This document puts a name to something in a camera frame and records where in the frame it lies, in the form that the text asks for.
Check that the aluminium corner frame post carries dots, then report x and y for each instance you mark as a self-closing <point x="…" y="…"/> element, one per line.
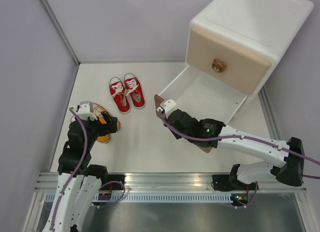
<point x="59" y="30"/>

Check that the brown drawer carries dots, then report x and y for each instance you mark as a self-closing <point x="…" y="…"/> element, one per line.
<point x="204" y="105"/>

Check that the red sneaker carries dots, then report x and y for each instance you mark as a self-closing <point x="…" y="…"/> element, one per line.
<point x="134" y="89"/>
<point x="117" y="92"/>

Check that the bear head drawer knob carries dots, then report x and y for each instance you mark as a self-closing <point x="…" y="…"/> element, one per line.
<point x="218" y="65"/>

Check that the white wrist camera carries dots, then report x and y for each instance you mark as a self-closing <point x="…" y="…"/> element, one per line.
<point x="166" y="107"/>
<point x="85" y="111"/>

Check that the orange sneaker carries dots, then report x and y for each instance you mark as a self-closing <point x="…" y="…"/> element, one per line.
<point x="101" y="139"/>
<point x="99" y="108"/>

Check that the white slotted cable duct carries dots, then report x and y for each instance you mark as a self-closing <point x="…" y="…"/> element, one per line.
<point x="135" y="197"/>

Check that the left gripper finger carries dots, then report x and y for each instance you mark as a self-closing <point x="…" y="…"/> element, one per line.
<point x="111" y="124"/>
<point x="104" y="117"/>

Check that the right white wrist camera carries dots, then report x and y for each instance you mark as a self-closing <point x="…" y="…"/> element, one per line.
<point x="166" y="107"/>

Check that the front orange sneaker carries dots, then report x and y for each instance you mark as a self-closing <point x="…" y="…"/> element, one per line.
<point x="101" y="139"/>

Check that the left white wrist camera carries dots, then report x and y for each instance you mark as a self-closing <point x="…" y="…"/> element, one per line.
<point x="85" y="111"/>

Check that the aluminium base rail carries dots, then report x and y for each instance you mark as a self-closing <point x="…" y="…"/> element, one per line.
<point x="168" y="183"/>

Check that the right aluminium frame rail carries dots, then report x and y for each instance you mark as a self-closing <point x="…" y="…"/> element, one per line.
<point x="269" y="115"/>

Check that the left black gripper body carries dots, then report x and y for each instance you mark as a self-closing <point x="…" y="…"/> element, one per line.
<point x="96" y="129"/>

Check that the white shoe cabinet body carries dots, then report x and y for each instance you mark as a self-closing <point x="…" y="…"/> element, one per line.
<point x="266" y="27"/>

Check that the rear orange sneaker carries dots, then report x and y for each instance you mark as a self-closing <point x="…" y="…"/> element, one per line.
<point x="99" y="108"/>

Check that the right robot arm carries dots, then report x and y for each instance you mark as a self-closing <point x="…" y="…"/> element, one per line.
<point x="280" y="160"/>

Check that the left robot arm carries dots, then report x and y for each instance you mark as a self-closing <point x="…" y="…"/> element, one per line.
<point x="78" y="181"/>

